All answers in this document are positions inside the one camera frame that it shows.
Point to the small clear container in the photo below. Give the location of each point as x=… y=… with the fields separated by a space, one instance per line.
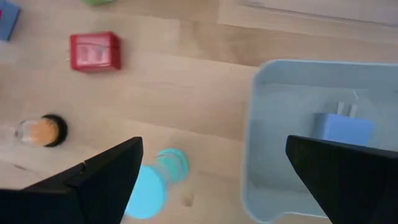
x=280 y=124

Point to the red wall charger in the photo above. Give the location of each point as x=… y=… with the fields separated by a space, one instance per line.
x=94 y=51

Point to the green white wall charger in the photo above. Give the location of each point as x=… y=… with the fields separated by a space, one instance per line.
x=96 y=2

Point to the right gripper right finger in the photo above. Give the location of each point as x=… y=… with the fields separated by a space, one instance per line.
x=351 y=186

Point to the light blue multiport charger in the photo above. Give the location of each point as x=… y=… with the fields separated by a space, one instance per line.
x=342 y=129

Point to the blue wall charger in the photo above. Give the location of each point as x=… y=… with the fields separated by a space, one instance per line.
x=7 y=21

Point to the mint green hourglass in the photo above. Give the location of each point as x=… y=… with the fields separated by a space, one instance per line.
x=146 y=193

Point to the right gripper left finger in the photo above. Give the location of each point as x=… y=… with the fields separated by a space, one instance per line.
x=77 y=199

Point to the black hourglass orange sand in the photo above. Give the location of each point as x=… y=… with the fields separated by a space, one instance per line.
x=43 y=132

